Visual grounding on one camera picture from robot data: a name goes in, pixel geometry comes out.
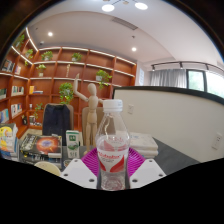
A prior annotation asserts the clear plastic water bottle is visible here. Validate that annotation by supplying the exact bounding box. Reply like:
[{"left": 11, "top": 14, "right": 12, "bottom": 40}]
[{"left": 95, "top": 98, "right": 131, "bottom": 191}]

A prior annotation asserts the stack of white books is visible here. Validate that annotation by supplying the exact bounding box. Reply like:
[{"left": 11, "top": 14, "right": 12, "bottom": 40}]
[{"left": 129, "top": 131, "right": 159, "bottom": 158}]

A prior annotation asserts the stack of dark books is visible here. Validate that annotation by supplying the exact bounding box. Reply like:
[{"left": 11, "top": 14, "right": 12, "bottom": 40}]
[{"left": 18, "top": 133, "right": 63, "bottom": 164}]

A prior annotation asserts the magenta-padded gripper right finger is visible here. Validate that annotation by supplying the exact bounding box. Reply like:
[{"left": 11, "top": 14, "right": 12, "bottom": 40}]
[{"left": 126, "top": 147, "right": 167, "bottom": 190}]

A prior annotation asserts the multi-bulb ceiling lamp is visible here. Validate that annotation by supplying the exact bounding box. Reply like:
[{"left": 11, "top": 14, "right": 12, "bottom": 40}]
[{"left": 101, "top": 0, "right": 149, "bottom": 13}]

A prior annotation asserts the chair with dark jacket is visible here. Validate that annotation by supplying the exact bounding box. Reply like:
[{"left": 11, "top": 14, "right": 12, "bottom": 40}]
[{"left": 42, "top": 103, "right": 74, "bottom": 137}]

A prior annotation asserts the wooden shelf unit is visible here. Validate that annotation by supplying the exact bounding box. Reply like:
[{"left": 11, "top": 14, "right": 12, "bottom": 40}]
[{"left": 0, "top": 28, "right": 138, "bottom": 134}]

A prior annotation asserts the wooden artist mannequin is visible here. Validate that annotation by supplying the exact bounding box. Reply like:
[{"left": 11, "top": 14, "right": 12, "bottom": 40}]
[{"left": 73, "top": 73, "right": 104, "bottom": 156}]

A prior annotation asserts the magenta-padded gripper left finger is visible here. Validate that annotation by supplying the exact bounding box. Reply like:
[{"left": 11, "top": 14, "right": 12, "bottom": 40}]
[{"left": 60, "top": 147, "right": 101, "bottom": 190}]

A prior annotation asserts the window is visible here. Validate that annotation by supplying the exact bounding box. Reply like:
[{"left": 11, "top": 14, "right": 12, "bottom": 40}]
[{"left": 186, "top": 68, "right": 224, "bottom": 99}]

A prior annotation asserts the green and white box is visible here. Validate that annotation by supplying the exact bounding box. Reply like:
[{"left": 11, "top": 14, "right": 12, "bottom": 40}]
[{"left": 65, "top": 129, "right": 81, "bottom": 159}]

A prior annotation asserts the grey curtain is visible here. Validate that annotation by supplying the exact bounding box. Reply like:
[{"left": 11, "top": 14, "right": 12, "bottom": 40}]
[{"left": 149, "top": 68, "right": 188, "bottom": 89}]

